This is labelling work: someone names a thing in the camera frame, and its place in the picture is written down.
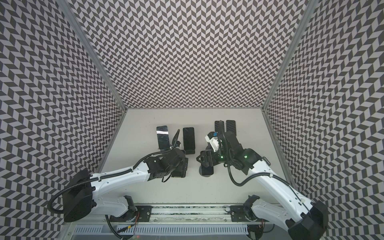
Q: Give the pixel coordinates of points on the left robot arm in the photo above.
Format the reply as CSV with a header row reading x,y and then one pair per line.
x,y
97,194

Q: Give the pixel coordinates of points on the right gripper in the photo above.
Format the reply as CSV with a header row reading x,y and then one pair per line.
x,y
207,157

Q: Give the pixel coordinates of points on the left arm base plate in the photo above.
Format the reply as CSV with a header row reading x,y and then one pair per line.
x,y
142,214

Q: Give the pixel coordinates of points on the aluminium mounting rail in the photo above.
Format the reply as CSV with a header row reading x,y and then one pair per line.
x,y
172,214

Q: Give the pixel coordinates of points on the phone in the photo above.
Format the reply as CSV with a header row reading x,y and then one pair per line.
x,y
231,126
180,171
212,168
218,126
163,138
189,138

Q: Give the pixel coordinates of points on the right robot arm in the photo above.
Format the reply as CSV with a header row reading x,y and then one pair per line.
x,y
301,217

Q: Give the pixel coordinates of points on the front middle grey stand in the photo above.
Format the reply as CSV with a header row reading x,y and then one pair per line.
x,y
205,172

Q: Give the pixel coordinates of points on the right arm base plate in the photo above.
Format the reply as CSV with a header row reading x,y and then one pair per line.
x,y
238,214

